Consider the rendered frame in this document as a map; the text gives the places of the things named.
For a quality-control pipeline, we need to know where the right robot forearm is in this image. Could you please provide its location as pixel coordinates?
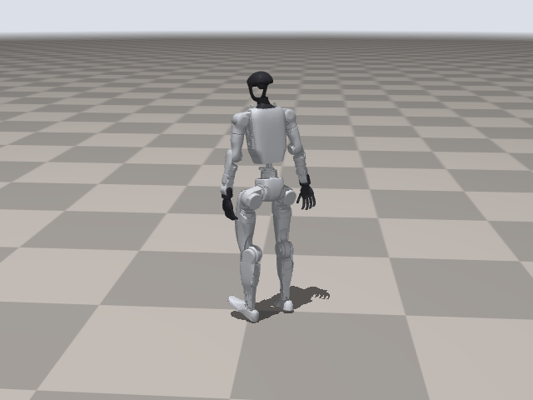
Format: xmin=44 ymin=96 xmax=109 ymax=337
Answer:
xmin=293 ymin=148 xmax=309 ymax=183

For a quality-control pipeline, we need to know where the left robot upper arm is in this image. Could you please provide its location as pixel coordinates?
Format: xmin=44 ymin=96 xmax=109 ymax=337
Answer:
xmin=230 ymin=112 xmax=251 ymax=163

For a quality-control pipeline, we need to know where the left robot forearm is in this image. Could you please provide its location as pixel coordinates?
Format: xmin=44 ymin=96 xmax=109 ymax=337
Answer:
xmin=221 ymin=149 xmax=237 ymax=195

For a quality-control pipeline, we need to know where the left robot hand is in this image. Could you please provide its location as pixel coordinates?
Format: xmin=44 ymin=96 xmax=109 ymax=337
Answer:
xmin=222 ymin=187 xmax=238 ymax=220

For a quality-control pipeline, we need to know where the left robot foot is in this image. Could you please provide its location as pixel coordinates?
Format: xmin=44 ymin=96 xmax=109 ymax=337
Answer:
xmin=227 ymin=296 xmax=259 ymax=322

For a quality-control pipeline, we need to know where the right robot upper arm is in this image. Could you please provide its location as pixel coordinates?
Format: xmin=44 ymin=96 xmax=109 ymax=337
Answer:
xmin=283 ymin=108 xmax=303 ymax=155

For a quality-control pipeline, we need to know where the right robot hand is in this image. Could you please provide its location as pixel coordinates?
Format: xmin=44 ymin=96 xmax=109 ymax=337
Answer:
xmin=296 ymin=174 xmax=316 ymax=210

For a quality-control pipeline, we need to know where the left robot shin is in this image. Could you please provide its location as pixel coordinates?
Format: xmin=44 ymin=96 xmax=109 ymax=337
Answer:
xmin=240 ymin=248 xmax=261 ymax=310

